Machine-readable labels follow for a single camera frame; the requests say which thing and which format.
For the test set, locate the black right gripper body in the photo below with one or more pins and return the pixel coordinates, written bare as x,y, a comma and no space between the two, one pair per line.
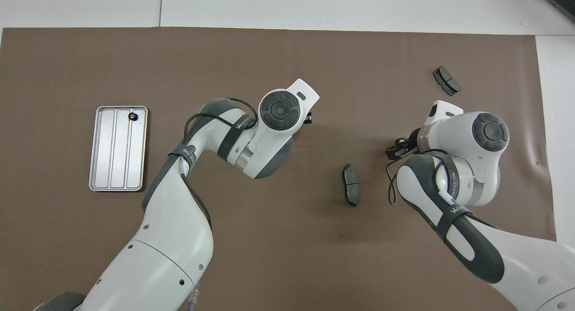
411,141

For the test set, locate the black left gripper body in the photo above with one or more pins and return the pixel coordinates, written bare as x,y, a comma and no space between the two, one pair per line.
308,118

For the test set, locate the small black bearing gear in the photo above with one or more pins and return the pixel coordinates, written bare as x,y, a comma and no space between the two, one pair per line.
133,117

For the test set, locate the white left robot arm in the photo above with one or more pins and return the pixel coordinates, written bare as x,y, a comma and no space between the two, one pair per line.
170,248

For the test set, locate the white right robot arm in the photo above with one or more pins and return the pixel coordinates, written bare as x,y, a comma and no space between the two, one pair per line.
485,167

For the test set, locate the silver ribbed metal tray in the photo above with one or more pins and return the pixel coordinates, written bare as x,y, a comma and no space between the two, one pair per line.
108,153

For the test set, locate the long dark grey brake pad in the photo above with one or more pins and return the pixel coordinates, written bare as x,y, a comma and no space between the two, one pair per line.
351,185

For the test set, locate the brown paper table mat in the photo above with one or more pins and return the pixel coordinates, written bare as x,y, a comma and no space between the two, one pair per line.
287,55

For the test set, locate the short dark grey brake pad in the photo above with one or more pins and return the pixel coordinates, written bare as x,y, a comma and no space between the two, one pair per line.
447,81

